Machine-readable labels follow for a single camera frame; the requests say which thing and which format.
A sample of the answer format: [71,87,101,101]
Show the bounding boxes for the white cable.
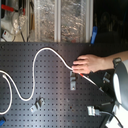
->
[0,47,98,116]

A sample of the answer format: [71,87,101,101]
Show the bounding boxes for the blue tool handle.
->
[91,26,98,44]

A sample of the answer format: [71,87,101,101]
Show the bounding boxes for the black pegboard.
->
[0,42,128,128]

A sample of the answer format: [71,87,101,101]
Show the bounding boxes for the person's bare forearm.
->
[103,50,128,70]

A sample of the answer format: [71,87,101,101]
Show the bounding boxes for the clear plastic bin right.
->
[61,0,88,43]

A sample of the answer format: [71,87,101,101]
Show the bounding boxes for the grey cable clip lower left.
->
[30,98,45,113]

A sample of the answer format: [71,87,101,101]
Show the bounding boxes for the grey cable clip centre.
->
[70,71,76,91]

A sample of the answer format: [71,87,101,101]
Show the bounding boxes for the red handled tool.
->
[1,4,25,15]

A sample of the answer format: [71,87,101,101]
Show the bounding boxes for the black clip right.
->
[103,72,111,83]

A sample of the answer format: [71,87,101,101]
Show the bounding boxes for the person's bare hand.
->
[72,55,104,74]

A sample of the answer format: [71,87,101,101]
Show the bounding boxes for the clear plastic bin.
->
[34,0,55,42]
[61,0,88,43]

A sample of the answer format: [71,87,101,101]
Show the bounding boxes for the blue object bottom left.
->
[0,117,6,126]

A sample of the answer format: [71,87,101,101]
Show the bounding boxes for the silver connector with black cable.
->
[87,106,124,128]

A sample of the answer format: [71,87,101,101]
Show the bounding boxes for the clear plastic bin left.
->
[34,0,55,42]

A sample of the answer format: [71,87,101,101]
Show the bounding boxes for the grey cable clip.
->
[30,98,45,113]
[70,71,76,91]

